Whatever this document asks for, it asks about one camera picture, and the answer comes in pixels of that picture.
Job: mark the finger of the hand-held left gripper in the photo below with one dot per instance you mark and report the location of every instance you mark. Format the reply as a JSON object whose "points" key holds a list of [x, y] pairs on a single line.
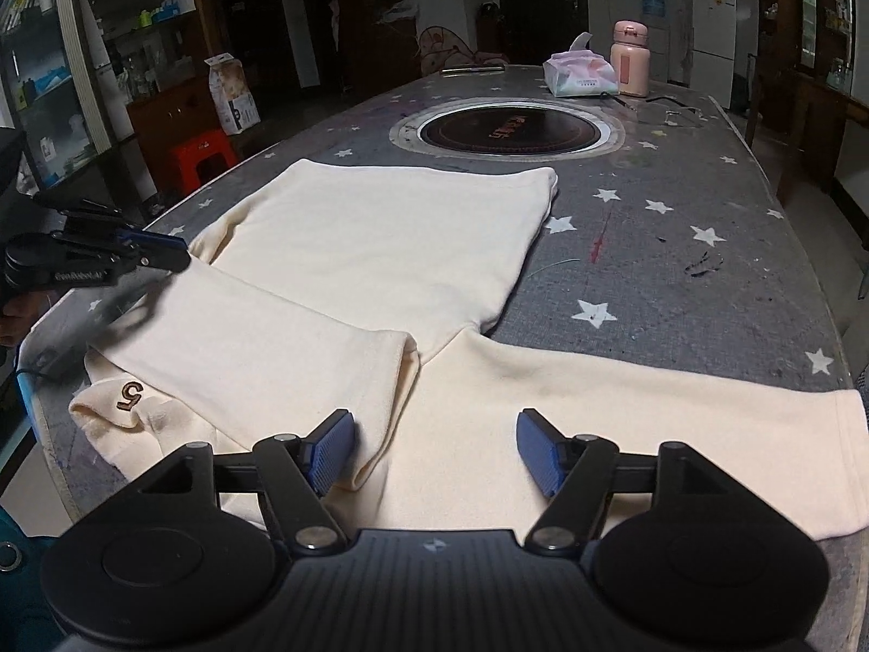
{"points": [[149, 239], [166, 259]]}

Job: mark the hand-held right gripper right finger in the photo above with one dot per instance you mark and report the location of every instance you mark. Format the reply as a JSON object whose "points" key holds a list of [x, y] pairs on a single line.
{"points": [[538, 451]]}

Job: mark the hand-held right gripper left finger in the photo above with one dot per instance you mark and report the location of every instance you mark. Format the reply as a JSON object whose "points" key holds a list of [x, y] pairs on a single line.
{"points": [[332, 451]]}

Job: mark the cream sweatshirt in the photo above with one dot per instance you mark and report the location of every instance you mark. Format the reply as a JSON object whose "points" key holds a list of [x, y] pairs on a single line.
{"points": [[380, 251]]}

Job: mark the person's left hand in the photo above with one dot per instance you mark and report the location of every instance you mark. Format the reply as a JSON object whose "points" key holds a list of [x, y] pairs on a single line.
{"points": [[13, 326]]}

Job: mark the red plastic stool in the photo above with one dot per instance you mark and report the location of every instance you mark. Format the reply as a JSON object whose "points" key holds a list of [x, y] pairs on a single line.
{"points": [[200, 156]]}

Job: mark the white printed carton bag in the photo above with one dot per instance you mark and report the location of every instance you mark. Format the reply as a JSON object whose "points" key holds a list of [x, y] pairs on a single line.
{"points": [[234, 98]]}

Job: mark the wooden display cabinet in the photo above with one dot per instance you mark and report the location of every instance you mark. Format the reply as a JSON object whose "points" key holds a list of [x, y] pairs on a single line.
{"points": [[68, 68]]}

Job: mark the grey star-printed table cover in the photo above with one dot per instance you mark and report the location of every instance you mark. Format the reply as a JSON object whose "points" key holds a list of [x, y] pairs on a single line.
{"points": [[679, 271]]}

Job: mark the round black induction cooktop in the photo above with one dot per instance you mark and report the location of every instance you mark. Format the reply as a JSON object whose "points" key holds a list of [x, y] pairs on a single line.
{"points": [[509, 129]]}

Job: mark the person's teal clothing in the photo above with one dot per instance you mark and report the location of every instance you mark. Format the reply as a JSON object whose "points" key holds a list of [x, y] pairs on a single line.
{"points": [[20, 597]]}

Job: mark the white plastic bag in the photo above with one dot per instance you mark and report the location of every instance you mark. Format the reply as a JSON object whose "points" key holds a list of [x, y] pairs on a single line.
{"points": [[400, 8]]}

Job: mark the floral-backed chair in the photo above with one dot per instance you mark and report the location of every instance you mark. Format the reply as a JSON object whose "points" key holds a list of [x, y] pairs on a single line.
{"points": [[448, 51]]}

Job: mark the flat dark stick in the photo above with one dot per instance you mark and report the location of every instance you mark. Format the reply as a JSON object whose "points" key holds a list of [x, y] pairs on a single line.
{"points": [[472, 69]]}

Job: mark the white tissue pack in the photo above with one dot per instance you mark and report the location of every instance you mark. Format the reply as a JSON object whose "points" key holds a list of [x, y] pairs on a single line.
{"points": [[580, 75]]}

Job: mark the pink thermos bottle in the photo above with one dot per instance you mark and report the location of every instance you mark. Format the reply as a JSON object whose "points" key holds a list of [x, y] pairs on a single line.
{"points": [[630, 64]]}

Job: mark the dark wooden side table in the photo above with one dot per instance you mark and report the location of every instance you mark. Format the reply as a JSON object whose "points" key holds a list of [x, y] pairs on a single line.
{"points": [[815, 108]]}

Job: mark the dark wooden door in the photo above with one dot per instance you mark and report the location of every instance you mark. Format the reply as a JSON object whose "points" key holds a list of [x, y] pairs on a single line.
{"points": [[540, 7]]}

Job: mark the white refrigerator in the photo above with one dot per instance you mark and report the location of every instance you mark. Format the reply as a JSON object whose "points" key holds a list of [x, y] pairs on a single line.
{"points": [[713, 41]]}

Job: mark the blue water dispenser bottle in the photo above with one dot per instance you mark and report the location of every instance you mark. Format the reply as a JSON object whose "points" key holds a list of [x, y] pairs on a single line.
{"points": [[654, 1]]}

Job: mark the wooden wall cabinet with mirror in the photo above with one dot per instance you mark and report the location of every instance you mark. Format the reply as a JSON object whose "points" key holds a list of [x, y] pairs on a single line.
{"points": [[781, 13]]}

